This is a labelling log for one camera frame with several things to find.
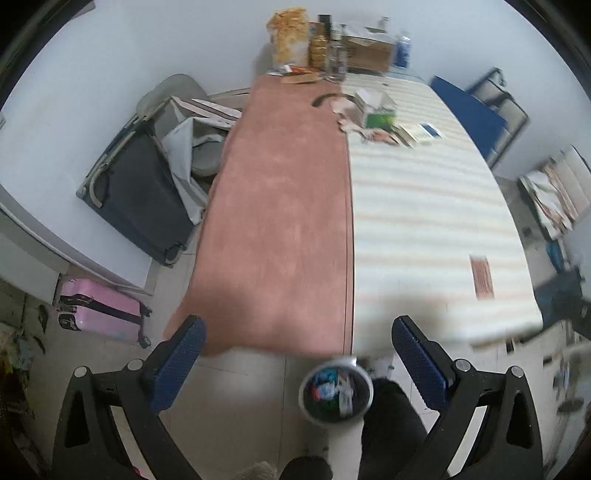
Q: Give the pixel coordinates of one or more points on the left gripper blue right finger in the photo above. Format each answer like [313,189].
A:
[428,364]

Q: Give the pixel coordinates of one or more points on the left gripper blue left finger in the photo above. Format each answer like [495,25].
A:
[167,367]

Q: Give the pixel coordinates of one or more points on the blue red milk carton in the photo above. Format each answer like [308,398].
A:
[325,385]

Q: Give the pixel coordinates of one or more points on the white blue medicine box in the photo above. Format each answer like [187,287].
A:
[418,134]

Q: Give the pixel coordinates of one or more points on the white round trash bin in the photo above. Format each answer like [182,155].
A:
[356,394]

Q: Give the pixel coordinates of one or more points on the black trousers legs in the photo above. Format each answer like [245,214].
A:
[392,433]

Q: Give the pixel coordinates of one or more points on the small brown card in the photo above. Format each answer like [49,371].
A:
[482,278]

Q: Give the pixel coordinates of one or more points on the pink suitcase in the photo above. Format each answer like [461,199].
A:
[87,306]

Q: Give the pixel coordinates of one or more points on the striped cream tablecloth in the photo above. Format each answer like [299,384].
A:
[419,214]

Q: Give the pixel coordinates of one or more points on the dark folding cot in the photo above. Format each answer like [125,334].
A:
[141,184]

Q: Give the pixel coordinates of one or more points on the white chair with clothes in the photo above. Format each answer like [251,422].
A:
[558,192]

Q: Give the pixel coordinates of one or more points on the grey chair with cloth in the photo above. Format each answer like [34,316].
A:
[178,103]

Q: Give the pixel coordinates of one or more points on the blue cushion office chair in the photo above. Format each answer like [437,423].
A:
[487,111]

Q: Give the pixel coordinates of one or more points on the cat shaped coaster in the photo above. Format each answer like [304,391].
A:
[343,107]

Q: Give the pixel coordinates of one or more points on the cardboard box with paper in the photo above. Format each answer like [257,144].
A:
[368,49]

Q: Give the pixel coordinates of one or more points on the blue label water bottle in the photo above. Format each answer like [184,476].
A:
[402,51]

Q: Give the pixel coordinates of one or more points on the clear glass bottle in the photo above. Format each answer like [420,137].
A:
[337,56]

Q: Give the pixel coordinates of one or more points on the amber jar with dark lid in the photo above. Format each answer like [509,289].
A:
[319,37]

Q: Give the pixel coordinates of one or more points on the yellow snack bag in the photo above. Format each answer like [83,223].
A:
[288,29]

